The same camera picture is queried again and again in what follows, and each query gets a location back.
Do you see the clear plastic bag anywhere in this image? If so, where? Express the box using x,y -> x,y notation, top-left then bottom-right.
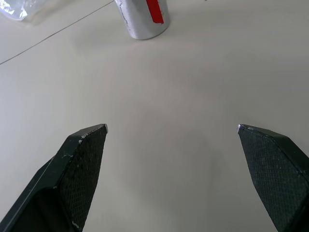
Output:
0,0 -> 53,24

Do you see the white can with red stripe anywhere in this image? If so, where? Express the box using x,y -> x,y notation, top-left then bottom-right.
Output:
114,0 -> 170,41

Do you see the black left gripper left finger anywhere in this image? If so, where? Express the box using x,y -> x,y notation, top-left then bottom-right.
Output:
0,124 -> 109,232

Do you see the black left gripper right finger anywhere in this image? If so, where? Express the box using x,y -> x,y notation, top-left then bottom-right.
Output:
237,124 -> 309,232

